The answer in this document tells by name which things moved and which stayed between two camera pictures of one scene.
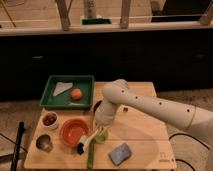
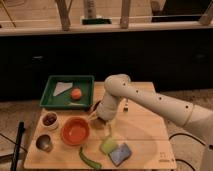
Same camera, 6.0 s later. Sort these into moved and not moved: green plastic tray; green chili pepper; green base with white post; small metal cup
Moved: green chili pepper
Not moved: green base with white post; green plastic tray; small metal cup
